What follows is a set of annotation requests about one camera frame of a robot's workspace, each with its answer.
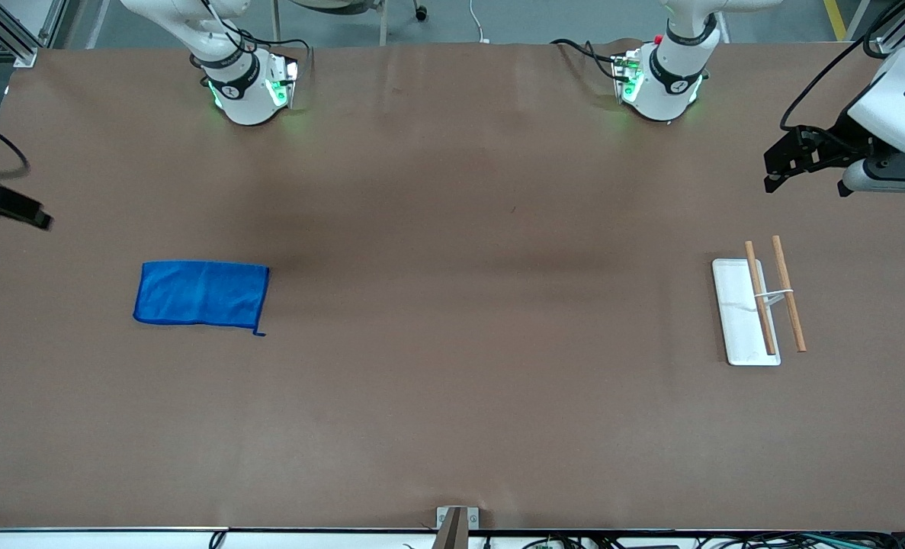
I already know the white towel rack base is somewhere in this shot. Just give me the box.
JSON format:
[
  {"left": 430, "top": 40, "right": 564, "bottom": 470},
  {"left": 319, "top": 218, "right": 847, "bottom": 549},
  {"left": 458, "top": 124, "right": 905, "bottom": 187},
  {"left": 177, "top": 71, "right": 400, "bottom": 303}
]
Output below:
[{"left": 711, "top": 258, "right": 781, "bottom": 367}]

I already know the black left base cable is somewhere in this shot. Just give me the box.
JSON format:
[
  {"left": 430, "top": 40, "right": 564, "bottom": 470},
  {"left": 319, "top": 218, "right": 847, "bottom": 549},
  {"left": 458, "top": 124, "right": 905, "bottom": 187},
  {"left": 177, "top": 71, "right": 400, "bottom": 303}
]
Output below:
[{"left": 550, "top": 38, "right": 628, "bottom": 83}]

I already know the blue microfibre towel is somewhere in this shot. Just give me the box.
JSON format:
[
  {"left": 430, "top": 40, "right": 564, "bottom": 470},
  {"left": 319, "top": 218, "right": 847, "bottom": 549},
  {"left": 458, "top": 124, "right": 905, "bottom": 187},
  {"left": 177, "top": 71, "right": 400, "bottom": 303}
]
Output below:
[{"left": 133, "top": 261, "right": 271, "bottom": 337}]

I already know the aluminium frame profile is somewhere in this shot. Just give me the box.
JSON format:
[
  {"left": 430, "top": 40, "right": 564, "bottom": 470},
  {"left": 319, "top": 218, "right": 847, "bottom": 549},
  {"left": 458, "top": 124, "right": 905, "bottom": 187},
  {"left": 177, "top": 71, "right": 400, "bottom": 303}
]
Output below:
[
  {"left": 849, "top": 0, "right": 905, "bottom": 58},
  {"left": 0, "top": 0, "right": 68, "bottom": 68}
]

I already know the black right base cable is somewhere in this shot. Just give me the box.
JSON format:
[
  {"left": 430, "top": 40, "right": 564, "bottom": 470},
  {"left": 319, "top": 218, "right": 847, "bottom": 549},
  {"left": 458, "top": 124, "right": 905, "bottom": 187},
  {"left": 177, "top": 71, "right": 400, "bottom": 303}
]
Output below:
[{"left": 191, "top": 0, "right": 314, "bottom": 79}]

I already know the chair base with caster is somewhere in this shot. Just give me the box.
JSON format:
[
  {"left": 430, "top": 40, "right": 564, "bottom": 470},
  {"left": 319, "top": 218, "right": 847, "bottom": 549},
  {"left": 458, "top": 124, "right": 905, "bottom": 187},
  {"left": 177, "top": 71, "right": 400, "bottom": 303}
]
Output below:
[{"left": 269, "top": 0, "right": 430, "bottom": 47}]

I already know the brown camera mount bar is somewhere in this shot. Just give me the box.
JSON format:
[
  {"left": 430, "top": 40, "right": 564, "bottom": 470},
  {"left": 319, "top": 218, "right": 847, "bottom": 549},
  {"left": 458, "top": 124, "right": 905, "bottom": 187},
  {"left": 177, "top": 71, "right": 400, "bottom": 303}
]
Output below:
[{"left": 437, "top": 508, "right": 468, "bottom": 549}]

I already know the grey metal mounting plate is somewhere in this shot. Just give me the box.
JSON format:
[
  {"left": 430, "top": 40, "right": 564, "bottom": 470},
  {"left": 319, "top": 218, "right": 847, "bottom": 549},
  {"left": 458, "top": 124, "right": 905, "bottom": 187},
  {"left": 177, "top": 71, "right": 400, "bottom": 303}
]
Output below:
[{"left": 436, "top": 506, "right": 480, "bottom": 531}]

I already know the black base cable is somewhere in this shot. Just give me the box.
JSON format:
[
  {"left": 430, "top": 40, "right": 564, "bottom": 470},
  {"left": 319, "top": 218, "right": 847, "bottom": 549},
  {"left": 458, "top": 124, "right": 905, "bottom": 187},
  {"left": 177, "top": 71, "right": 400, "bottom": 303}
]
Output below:
[
  {"left": 191, "top": 0, "right": 314, "bottom": 79},
  {"left": 550, "top": 38, "right": 628, "bottom": 83}
]

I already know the bundle of cables under table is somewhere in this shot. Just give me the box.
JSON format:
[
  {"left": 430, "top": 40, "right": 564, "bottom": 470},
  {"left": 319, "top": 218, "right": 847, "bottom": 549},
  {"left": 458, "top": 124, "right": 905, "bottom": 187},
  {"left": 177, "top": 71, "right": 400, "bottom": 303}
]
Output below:
[{"left": 403, "top": 531, "right": 905, "bottom": 549}]

